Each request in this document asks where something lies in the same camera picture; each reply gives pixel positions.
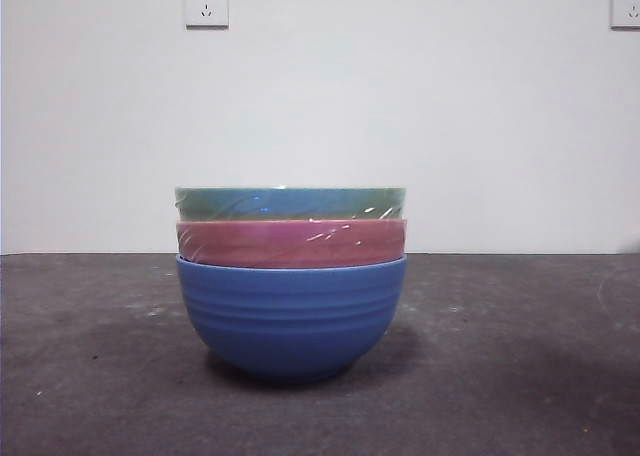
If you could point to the red ribbed bowl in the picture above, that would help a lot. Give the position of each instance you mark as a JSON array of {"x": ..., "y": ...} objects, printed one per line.
[{"x": 240, "y": 246}]

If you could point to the white wall socket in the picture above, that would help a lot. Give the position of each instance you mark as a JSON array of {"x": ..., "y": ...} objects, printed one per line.
[
  {"x": 627, "y": 7},
  {"x": 207, "y": 5}
]

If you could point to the blue ribbed bowl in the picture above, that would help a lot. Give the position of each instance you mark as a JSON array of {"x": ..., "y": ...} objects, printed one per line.
[{"x": 292, "y": 326}]

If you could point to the green ribbed bowl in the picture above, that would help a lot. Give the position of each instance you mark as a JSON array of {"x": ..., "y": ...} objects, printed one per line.
[{"x": 220, "y": 203}]

